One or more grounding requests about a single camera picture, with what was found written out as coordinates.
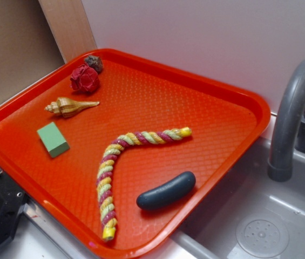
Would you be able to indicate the green rectangular block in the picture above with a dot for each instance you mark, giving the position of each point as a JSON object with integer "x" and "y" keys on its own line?
{"x": 53, "y": 140}

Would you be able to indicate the dark blue oblong capsule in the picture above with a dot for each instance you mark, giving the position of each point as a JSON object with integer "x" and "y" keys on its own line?
{"x": 167, "y": 193}

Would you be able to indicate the crumpled red paper ball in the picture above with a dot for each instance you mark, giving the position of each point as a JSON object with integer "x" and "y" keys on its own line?
{"x": 85, "y": 79}

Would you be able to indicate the tan spiral seashell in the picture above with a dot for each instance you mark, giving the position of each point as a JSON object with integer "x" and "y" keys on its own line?
{"x": 66, "y": 107}

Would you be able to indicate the grey toy sink basin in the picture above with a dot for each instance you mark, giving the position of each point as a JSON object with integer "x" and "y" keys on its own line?
{"x": 248, "y": 215}

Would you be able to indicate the light wooden board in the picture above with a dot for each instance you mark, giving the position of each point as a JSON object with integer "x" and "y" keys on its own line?
{"x": 70, "y": 27}

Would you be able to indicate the grey toy faucet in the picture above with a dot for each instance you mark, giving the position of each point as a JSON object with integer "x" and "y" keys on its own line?
{"x": 289, "y": 130}

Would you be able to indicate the multicoloured twisted rope toy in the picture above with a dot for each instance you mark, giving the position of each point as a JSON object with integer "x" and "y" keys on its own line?
{"x": 105, "y": 172}

